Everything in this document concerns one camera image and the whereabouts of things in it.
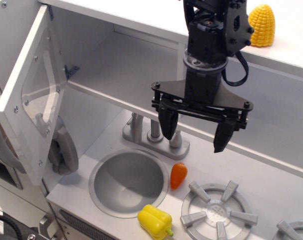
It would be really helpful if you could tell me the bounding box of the silver round sink basin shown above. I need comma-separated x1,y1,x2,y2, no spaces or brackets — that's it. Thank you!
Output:
88,149,169,219

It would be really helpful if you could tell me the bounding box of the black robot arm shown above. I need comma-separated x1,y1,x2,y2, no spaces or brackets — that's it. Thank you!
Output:
151,0,254,153

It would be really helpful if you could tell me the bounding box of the orange toy carrot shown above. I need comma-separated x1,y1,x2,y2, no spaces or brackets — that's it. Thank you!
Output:
170,162,188,190

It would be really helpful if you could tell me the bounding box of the grey stove burner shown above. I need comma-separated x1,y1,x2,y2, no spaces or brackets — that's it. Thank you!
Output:
273,220,303,240
180,180,258,240

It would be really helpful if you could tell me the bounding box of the grey toy telephone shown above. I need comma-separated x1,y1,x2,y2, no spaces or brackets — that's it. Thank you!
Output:
35,113,79,176

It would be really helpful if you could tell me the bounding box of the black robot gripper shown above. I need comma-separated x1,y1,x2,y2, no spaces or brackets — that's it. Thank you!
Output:
151,70,254,153

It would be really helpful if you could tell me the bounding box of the white toy kitchen cabinet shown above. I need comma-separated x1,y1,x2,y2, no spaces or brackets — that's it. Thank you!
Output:
0,0,303,240

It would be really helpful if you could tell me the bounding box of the yellow toy corn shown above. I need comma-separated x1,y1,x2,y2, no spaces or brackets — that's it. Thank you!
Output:
248,4,276,48

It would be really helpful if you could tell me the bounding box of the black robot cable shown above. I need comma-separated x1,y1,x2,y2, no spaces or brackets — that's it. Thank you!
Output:
222,51,250,87

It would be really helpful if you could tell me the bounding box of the grey toy faucet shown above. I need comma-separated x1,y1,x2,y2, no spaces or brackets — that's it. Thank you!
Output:
122,112,190,161

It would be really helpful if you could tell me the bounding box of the white microwave door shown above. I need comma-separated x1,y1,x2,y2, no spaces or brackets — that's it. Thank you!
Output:
0,4,67,186

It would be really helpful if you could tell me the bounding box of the yellow toy bell pepper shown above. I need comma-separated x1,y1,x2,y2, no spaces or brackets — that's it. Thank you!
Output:
137,204,174,240

